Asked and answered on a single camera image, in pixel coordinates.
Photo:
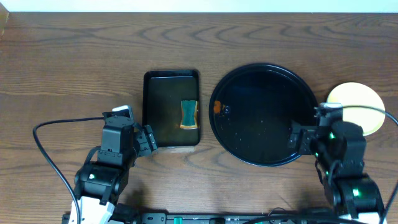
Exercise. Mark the round black tray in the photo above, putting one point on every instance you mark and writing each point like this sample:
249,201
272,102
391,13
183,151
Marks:
251,111

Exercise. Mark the green and yellow sponge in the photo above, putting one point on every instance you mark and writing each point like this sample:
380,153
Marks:
189,114

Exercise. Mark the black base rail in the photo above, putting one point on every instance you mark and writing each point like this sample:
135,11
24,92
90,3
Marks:
131,216

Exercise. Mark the yellow plate with sauce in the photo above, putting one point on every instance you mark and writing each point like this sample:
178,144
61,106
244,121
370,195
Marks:
357,94

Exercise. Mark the black rectangular tray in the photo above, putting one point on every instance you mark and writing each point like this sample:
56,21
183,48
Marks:
164,90

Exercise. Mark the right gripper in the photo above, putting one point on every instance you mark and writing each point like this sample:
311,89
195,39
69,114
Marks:
301,139

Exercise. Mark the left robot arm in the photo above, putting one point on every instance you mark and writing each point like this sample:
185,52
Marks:
105,172

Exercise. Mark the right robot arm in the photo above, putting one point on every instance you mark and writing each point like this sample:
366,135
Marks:
352,197

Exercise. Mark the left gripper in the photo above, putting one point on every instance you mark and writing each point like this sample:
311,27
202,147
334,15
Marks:
144,140

